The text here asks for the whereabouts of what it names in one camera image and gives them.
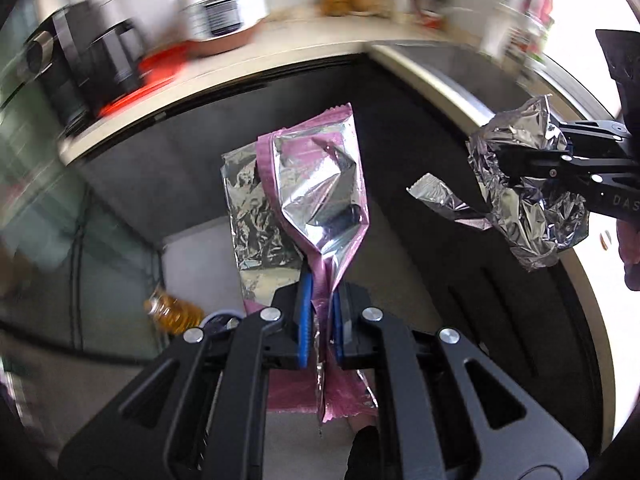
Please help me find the amber glass jar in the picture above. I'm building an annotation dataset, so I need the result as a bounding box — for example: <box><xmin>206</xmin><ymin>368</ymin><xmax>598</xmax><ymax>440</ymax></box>
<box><xmin>319</xmin><ymin>0</ymin><xmax>352</xmax><ymax>16</ymax></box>

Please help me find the pink foil snack wrapper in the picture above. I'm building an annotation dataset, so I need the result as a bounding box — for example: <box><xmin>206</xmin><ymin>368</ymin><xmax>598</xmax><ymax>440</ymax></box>
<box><xmin>221</xmin><ymin>104</ymin><xmax>378</xmax><ymax>422</ymax></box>

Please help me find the silver foil wrapper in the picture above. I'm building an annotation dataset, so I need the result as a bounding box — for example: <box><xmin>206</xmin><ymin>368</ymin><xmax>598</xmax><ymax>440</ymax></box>
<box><xmin>408</xmin><ymin>96</ymin><xmax>589</xmax><ymax>271</ymax></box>

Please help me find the yellow cooking oil jug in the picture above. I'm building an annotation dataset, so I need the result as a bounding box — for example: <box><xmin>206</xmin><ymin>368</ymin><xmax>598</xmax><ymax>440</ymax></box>
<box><xmin>143</xmin><ymin>288</ymin><xmax>205</xmax><ymax>336</ymax></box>

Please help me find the red mat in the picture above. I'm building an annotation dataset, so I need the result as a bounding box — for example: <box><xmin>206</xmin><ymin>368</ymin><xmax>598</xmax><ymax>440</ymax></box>
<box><xmin>96</xmin><ymin>41</ymin><xmax>194</xmax><ymax>118</ymax></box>

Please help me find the white red rice cooker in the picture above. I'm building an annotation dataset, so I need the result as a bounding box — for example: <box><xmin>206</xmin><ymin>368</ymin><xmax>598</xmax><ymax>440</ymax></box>
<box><xmin>178</xmin><ymin>0</ymin><xmax>268</xmax><ymax>58</ymax></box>

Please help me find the person's right hand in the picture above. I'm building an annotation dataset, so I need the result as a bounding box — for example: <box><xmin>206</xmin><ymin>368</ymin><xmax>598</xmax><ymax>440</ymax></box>
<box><xmin>616</xmin><ymin>220</ymin><xmax>640</xmax><ymax>292</ymax></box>

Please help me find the grey trash bin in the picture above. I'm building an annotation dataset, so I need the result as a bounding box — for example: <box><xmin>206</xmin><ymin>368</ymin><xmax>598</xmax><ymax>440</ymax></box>
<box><xmin>200</xmin><ymin>311</ymin><xmax>244</xmax><ymax>337</ymax></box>

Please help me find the black electric kettle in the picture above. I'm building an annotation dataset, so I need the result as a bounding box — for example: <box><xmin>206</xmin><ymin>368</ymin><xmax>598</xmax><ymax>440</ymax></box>
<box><xmin>84</xmin><ymin>20</ymin><xmax>146</xmax><ymax>110</ymax></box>

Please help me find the black coffee machine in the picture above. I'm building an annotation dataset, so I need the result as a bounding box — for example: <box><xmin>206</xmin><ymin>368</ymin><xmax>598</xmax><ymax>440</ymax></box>
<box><xmin>20</xmin><ymin>0</ymin><xmax>104</xmax><ymax>136</ymax></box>

